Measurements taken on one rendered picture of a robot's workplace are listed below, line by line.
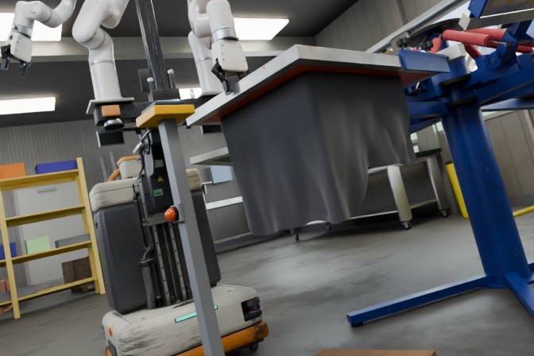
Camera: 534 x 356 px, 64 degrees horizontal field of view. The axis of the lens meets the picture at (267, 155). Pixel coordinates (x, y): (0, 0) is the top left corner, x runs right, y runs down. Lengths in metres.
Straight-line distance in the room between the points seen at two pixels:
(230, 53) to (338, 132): 0.40
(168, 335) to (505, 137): 4.59
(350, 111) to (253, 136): 0.32
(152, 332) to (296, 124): 1.07
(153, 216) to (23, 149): 8.04
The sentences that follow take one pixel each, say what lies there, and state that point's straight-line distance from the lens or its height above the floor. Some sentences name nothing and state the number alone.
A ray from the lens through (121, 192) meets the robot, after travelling 2.21.
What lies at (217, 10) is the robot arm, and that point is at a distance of 1.38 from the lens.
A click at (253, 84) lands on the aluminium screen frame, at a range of 1.23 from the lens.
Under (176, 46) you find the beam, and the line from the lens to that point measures 6.75.
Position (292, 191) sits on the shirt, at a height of 0.64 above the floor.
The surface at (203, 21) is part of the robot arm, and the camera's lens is 1.45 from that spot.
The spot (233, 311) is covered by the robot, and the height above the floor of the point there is 0.21.
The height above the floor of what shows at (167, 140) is 0.86.
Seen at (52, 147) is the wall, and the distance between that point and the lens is 10.06.
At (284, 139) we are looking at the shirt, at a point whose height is 0.79.
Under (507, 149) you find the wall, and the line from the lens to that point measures 5.66.
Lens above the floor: 0.60
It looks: 7 degrees up
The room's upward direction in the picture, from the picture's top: 13 degrees counter-clockwise
